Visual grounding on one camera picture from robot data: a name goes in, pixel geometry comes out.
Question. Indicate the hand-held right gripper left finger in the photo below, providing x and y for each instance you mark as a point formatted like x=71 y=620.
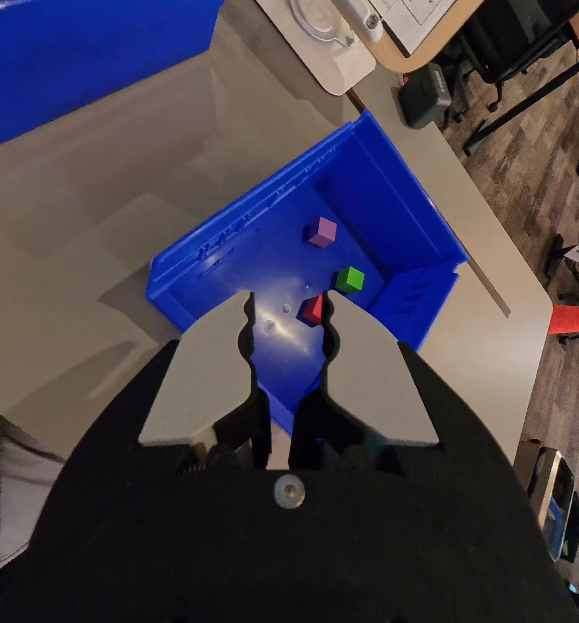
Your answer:
x=201 y=384

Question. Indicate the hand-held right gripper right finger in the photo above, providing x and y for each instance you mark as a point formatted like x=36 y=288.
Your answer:
x=377 y=384

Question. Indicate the red wooden cube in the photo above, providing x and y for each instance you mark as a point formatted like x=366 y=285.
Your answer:
x=312 y=311

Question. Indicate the green wooden cube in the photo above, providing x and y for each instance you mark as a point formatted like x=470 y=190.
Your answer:
x=351 y=281

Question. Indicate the purple wooden cube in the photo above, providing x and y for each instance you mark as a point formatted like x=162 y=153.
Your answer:
x=323 y=232

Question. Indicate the blue plastic bin with cubes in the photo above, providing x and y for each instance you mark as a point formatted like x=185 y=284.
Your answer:
x=75 y=63

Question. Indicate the silver framed screen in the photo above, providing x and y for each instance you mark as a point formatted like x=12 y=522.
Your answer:
x=555 y=501

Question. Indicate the black box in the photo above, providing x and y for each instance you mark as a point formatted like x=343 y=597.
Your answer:
x=423 y=97

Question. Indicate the white stand base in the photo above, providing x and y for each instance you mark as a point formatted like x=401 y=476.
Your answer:
x=338 y=68

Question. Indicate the instruction sheet on wooden board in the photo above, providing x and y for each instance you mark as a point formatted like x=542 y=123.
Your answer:
x=396 y=56

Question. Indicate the white clip bar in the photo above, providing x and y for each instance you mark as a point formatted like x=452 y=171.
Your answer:
x=372 y=24

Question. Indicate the printed instruction sheet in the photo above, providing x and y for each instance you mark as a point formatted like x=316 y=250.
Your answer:
x=421 y=19

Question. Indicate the black office chair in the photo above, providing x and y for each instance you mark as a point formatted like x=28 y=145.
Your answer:
x=508 y=34

